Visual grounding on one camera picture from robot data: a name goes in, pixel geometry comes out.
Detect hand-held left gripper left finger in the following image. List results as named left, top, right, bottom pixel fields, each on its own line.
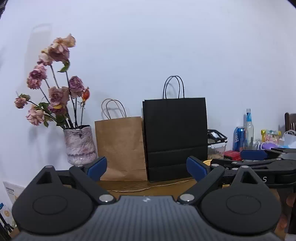
left=28, top=156, right=116, bottom=205

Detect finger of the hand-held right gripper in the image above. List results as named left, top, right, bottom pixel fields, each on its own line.
left=210, top=158, right=281, bottom=173
left=240, top=148, right=296, bottom=161

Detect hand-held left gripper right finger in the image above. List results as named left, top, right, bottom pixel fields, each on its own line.
left=178, top=156, right=269, bottom=205

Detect person's right hand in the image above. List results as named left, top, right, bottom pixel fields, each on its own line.
left=276, top=191, right=296, bottom=240

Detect small red box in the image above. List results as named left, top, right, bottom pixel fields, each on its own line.
left=224, top=150, right=242, bottom=161

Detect blue drink can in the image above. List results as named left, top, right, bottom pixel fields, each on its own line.
left=232, top=126, right=246, bottom=152

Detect clear glass bottle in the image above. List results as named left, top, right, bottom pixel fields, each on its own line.
left=244, top=108, right=255, bottom=150

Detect colourful snack packets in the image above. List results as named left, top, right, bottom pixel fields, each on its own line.
left=261, top=129, right=282, bottom=142

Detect brown paper bag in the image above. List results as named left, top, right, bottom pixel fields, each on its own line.
left=94, top=99, right=148, bottom=181

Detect clear container with black lid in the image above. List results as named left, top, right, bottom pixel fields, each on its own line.
left=207, top=130, right=228, bottom=160

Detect pink speckled ceramic vase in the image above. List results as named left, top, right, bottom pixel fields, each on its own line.
left=63, top=125, right=97, bottom=165

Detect white paper bag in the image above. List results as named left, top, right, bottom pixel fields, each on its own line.
left=279, top=130, right=296, bottom=149

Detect black paper bag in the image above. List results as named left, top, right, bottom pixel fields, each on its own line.
left=142, top=75, right=208, bottom=183

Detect dark wooden chair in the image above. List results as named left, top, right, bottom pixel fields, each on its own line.
left=284, top=112, right=296, bottom=133

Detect dried pink roses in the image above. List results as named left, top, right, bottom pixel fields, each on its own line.
left=14, top=34, right=90, bottom=130

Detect white flat carton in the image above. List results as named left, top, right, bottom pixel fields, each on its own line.
left=3, top=181, right=26, bottom=209

